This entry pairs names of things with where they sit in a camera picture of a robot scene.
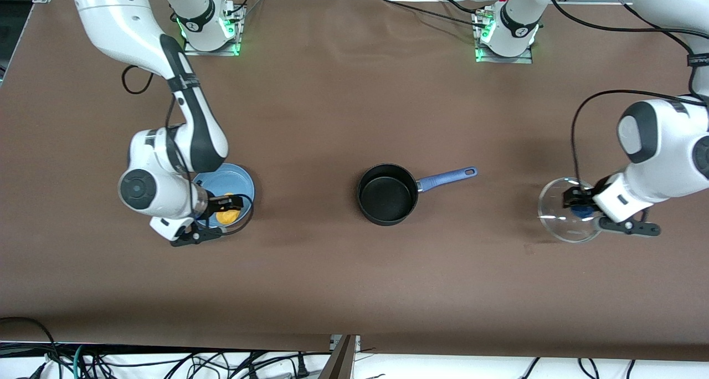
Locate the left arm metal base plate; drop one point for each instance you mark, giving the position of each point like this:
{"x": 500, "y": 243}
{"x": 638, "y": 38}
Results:
{"x": 520, "y": 59}

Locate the yellow potato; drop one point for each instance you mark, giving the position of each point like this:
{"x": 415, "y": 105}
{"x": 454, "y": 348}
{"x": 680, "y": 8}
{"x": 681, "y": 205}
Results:
{"x": 226, "y": 217}

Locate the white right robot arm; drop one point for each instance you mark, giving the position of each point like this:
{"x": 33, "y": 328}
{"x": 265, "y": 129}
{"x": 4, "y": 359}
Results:
{"x": 127, "y": 19}

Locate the glass lid with blue knob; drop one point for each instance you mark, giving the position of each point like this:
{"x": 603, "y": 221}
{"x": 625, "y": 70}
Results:
{"x": 554, "y": 222}

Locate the blue round plate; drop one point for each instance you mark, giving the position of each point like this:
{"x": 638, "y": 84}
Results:
{"x": 238, "y": 179}

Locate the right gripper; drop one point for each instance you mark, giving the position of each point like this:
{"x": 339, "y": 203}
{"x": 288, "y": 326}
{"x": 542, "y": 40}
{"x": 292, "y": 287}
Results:
{"x": 217, "y": 205}

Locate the metal camera stand post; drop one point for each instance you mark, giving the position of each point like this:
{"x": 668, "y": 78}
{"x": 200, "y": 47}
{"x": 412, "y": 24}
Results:
{"x": 339, "y": 362}

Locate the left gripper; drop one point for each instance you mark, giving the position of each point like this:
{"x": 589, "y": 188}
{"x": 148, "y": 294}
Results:
{"x": 583, "y": 195}

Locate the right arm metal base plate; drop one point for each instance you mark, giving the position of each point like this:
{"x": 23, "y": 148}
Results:
{"x": 221, "y": 51}

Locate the brown table cover sheet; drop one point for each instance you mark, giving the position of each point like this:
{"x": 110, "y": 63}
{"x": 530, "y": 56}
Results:
{"x": 332, "y": 118}

